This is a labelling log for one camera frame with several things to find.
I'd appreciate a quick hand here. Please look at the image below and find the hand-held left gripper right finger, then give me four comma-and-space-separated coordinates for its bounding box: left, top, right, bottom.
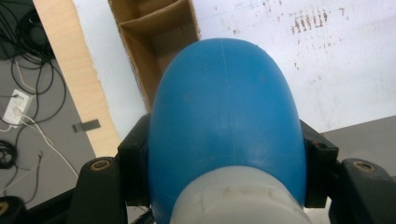
299, 119, 340, 209

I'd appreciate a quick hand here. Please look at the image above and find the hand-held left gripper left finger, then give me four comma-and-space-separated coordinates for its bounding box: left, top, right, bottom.
117, 113, 151, 208

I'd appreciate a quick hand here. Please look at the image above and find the blue bottle with white cap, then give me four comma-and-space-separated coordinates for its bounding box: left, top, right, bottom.
147, 37, 308, 224

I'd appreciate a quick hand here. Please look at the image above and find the blue cardboard box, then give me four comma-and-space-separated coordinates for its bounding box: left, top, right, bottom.
107, 0, 202, 112

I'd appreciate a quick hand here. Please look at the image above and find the white table mat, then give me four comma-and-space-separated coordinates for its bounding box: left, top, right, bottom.
72, 0, 396, 142

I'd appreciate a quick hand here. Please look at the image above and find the wooden table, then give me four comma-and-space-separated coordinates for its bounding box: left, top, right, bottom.
32, 0, 123, 159

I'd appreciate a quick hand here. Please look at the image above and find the white power strip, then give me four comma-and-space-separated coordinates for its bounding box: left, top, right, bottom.
1, 89, 31, 126

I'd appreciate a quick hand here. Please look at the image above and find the grey table edge bracket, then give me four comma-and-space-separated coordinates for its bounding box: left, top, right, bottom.
71, 119, 102, 133

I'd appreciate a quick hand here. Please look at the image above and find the white floor cable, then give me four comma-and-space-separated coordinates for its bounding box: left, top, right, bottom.
13, 105, 79, 179

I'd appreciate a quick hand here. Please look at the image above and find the bundle of black floor cables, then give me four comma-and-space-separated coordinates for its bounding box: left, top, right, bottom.
0, 0, 68, 126

